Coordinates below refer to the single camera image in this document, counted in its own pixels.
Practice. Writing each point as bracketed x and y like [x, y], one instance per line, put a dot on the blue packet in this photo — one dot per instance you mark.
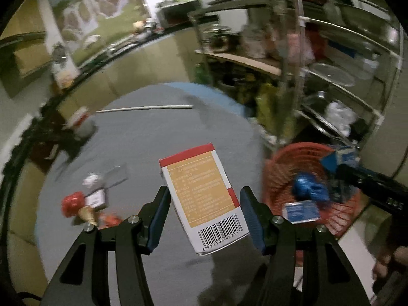
[301, 212]

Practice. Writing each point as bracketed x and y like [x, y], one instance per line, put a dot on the yellow plastic bag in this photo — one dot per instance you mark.
[264, 108]

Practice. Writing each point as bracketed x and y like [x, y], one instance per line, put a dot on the red white paper cup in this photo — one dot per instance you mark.
[79, 119]

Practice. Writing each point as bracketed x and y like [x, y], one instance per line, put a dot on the person's right hand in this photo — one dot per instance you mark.
[387, 264]

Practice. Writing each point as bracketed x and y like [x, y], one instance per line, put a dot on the round metal strainer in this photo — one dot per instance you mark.
[59, 52]

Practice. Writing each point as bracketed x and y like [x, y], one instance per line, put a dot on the clear plastic box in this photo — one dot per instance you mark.
[116, 173]

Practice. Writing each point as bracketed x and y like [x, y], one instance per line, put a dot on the blue table cover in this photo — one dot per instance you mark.
[210, 91]

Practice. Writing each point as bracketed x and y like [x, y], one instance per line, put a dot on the red and tan carton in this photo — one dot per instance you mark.
[204, 191]

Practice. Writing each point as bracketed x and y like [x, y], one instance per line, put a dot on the white tissue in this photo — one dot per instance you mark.
[92, 180]

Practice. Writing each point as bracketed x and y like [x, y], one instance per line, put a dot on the small blue carton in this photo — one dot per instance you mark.
[346, 156]

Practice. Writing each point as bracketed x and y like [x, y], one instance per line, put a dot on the crumpled white plastic bag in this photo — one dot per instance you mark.
[339, 114]

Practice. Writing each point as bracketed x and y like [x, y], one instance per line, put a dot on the orange packet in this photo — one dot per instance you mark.
[65, 79]

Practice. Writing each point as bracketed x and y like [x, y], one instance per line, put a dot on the translucent plastic bag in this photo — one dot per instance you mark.
[255, 41]

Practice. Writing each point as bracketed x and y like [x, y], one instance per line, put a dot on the microwave oven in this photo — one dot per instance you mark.
[178, 11]

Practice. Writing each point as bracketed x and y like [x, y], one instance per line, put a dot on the range hood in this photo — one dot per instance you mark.
[25, 60]

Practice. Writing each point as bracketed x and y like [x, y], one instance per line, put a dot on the long white rod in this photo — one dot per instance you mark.
[143, 107]

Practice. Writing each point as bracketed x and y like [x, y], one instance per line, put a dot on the steel tray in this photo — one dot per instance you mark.
[314, 99]

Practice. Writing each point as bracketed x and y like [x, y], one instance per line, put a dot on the red plastic basket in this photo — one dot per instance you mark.
[287, 172]

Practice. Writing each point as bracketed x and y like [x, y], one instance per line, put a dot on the red ball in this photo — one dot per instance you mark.
[73, 204]

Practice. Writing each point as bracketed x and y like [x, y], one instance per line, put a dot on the orange wrapper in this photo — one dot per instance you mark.
[110, 220]

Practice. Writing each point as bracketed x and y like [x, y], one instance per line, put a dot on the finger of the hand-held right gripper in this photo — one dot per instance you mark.
[330, 162]

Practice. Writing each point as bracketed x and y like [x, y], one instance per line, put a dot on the green bottle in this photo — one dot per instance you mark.
[202, 75]

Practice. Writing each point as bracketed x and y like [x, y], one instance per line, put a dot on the steel cooking pot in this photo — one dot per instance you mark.
[223, 41]

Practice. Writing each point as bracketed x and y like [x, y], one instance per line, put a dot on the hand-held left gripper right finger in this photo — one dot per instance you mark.
[251, 216]

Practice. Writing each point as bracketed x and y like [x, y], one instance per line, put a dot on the small white card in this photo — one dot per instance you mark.
[95, 200]

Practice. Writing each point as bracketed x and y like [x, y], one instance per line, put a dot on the wooden shelf board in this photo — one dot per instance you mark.
[242, 62]

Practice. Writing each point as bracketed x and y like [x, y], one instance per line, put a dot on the blue wrapper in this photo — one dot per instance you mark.
[310, 188]

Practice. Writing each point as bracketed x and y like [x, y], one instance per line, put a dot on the clear round plastic container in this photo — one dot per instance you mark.
[331, 73]

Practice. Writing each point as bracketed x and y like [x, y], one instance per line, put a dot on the metal shelf rack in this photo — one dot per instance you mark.
[298, 38]

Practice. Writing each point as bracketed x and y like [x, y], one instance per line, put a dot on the waterfall wall poster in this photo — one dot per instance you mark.
[95, 6]

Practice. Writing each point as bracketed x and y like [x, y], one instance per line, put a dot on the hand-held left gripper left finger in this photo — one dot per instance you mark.
[159, 218]

